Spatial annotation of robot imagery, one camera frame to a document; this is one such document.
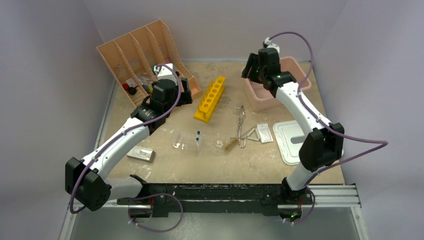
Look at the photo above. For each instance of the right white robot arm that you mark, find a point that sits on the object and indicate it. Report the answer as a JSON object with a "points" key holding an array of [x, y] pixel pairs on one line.
{"points": [[285, 88]]}

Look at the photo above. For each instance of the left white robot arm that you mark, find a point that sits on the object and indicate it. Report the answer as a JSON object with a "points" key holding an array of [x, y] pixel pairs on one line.
{"points": [[85, 179]]}

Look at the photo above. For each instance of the white plastic bin lid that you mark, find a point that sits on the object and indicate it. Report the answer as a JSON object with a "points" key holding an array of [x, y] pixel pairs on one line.
{"points": [[291, 142]]}

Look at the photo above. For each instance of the metal clay triangle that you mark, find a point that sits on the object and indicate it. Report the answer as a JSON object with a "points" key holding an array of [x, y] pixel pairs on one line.
{"points": [[248, 135]]}

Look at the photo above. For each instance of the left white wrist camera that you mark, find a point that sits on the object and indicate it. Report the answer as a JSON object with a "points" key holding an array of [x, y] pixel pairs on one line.
{"points": [[162, 72]]}

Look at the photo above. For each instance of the white packet pouch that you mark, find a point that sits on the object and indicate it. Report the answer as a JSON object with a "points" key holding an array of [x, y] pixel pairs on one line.
{"points": [[264, 133]]}

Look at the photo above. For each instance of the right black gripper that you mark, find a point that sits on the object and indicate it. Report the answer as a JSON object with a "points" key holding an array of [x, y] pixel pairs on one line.
{"points": [[253, 62]]}

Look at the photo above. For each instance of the peach plastic file organizer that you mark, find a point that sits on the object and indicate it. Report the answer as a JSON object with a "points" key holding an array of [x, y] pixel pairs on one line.
{"points": [[131, 59]]}

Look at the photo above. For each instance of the white slide box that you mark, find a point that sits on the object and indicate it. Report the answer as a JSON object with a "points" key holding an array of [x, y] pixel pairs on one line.
{"points": [[140, 153]]}

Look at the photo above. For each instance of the pink plastic bin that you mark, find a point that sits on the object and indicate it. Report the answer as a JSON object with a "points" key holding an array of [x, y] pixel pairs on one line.
{"points": [[261, 99]]}

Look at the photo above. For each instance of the metal crucible tongs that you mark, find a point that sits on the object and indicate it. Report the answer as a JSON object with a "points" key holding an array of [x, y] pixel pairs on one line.
{"points": [[240, 112]]}

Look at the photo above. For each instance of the black rubber stopper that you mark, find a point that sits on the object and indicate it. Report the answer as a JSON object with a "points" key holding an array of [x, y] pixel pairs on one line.
{"points": [[132, 90]]}

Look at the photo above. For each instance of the yellow test tube rack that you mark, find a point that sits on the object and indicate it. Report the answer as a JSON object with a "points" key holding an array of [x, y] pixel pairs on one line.
{"points": [[209, 100]]}

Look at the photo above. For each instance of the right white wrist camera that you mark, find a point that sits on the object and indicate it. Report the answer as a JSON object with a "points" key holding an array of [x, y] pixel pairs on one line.
{"points": [[271, 44]]}

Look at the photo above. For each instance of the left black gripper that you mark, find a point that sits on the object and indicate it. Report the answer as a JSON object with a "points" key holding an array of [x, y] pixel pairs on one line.
{"points": [[184, 97]]}

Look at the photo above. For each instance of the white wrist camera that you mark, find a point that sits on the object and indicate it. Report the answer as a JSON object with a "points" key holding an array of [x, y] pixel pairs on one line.
{"points": [[271, 44], [162, 72]]}

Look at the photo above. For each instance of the clear well plate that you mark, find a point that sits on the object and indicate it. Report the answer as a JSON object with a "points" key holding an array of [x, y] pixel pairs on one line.
{"points": [[186, 141]]}

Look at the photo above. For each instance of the wooden bristle brush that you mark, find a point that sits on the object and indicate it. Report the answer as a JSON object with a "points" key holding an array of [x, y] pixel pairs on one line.
{"points": [[232, 142]]}

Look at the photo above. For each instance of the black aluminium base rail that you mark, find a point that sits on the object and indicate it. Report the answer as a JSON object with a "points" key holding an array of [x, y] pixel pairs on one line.
{"points": [[271, 200]]}

